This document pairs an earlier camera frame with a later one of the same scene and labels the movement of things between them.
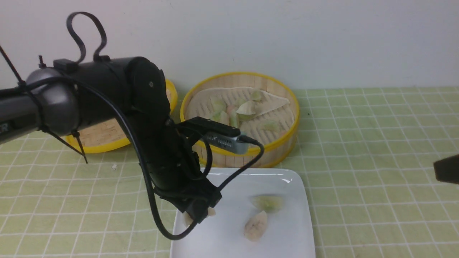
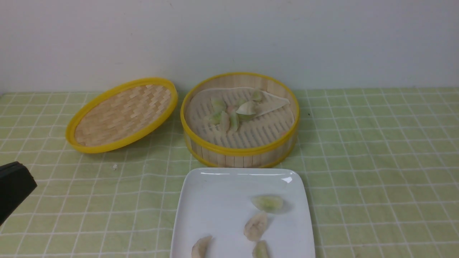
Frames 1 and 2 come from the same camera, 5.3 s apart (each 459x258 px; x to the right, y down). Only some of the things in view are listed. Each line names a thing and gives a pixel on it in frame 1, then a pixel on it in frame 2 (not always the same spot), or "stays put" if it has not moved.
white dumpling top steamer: (248, 108) stays put
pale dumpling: (188, 219) -> (199, 248)
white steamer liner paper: (262, 119) stays put
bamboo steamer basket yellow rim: (262, 106) stays put
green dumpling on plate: (268, 202) stays put
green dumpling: (271, 126) -> (261, 250)
